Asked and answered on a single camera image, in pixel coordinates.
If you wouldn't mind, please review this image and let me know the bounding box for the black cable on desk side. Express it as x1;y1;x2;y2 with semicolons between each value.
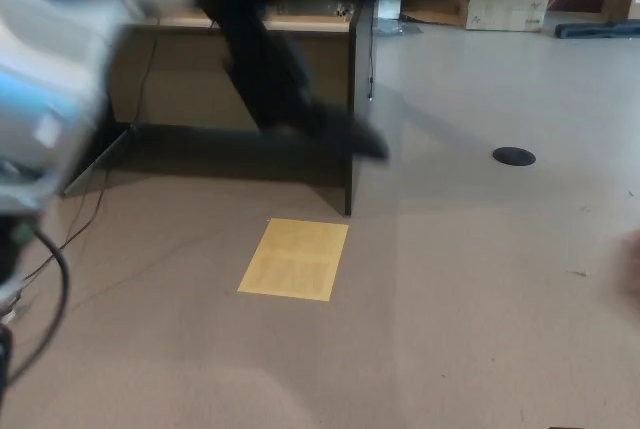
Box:
367;13;377;102

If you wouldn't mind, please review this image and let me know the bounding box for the dark wooden desk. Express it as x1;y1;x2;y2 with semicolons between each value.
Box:
59;0;376;218

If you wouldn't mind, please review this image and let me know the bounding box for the yellow paper sheet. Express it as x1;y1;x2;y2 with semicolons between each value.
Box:
236;217;350;302

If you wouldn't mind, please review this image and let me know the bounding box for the clear plastic bag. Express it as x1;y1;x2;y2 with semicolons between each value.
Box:
374;16;424;36

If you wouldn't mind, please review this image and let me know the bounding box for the round black floor cover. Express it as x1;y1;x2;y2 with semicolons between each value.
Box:
492;146;537;167

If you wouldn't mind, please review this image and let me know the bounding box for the flattened brown cardboard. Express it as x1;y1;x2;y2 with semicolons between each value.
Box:
402;0;469;28

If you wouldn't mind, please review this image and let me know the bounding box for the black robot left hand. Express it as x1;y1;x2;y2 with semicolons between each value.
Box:
192;0;469;159

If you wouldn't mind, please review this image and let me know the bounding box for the thin black power cable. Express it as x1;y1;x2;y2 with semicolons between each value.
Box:
24;38;159;281

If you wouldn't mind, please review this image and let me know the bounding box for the small brown cardboard box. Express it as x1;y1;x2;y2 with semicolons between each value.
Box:
601;0;640;25

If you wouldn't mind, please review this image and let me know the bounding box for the thick black wrist cable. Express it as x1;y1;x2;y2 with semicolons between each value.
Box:
0;226;71;391

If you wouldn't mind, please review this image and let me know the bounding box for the person's bare hand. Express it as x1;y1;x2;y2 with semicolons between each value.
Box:
612;231;640;300

